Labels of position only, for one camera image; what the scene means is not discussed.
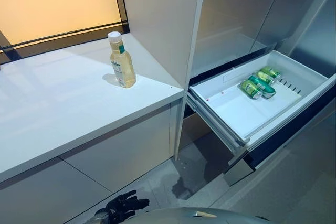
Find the white fridge drawer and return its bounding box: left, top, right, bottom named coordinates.
left=186, top=49, right=336, bottom=180

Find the yellow drink bottle white cap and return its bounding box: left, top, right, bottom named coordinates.
left=108, top=31, right=137, bottom=88

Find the orange window black frame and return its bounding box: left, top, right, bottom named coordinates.
left=0, top=0, right=131, bottom=65

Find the grey tall side cabinet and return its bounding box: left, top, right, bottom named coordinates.
left=272, top=0, right=336, bottom=78

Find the light green drink can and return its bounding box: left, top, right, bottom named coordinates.
left=256, top=66, right=282, bottom=86
left=240, top=79, right=264, bottom=100

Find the grey robot torso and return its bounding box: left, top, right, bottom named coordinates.
left=135, top=206, right=269, bottom=224

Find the white counter cabinet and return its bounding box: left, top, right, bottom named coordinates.
left=0, top=33, right=185, bottom=224

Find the white tall cabinet panel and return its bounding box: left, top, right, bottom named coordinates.
left=119, top=0, right=208, bottom=161

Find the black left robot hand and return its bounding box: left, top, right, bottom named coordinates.
left=106, top=189, right=151, bottom=224

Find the stainless steel fridge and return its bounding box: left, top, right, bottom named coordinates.
left=188, top=0, right=336, bottom=224

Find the dark green drink can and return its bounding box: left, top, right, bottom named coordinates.
left=248, top=74, right=277, bottom=100

